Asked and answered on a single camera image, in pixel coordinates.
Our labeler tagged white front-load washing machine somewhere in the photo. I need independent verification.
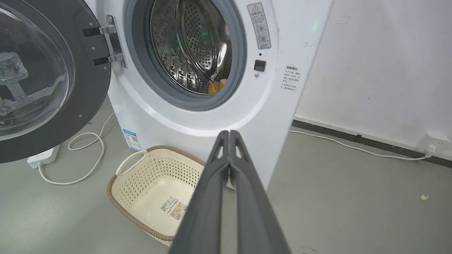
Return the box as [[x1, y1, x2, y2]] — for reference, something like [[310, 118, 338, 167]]
[[84, 0, 334, 189]]

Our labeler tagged white power strip cable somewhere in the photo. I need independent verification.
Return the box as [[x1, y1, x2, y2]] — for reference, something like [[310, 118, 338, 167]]
[[38, 112, 116, 186]]

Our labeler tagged cream perforated laundry basket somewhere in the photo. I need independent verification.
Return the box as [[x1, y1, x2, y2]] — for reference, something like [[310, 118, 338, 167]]
[[107, 145, 206, 247]]

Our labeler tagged chrome door hinge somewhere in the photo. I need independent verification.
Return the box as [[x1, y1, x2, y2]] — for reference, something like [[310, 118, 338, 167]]
[[99, 14, 127, 68]]

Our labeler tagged white power strip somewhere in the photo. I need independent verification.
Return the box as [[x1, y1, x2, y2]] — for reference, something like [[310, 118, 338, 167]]
[[27, 144, 60, 169]]

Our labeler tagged dark round washing machine door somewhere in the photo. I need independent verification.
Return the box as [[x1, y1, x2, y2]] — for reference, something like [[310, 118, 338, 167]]
[[0, 0, 112, 164]]

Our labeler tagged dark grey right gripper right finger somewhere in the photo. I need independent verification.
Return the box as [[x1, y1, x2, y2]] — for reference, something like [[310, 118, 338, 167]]
[[230, 130, 292, 254]]

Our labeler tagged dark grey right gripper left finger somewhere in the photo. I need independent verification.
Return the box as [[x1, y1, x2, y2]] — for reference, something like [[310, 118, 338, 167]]
[[168, 130, 230, 254]]

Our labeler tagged white wall socket adapter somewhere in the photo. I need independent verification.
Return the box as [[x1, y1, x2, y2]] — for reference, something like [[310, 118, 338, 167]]
[[417, 133, 452, 160]]

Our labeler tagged orange item inside drum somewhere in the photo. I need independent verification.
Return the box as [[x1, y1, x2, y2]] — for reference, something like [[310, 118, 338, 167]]
[[208, 79, 228, 94]]

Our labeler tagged white cable along wall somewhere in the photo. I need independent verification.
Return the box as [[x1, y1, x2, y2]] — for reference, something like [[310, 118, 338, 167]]
[[289, 130, 432, 161]]

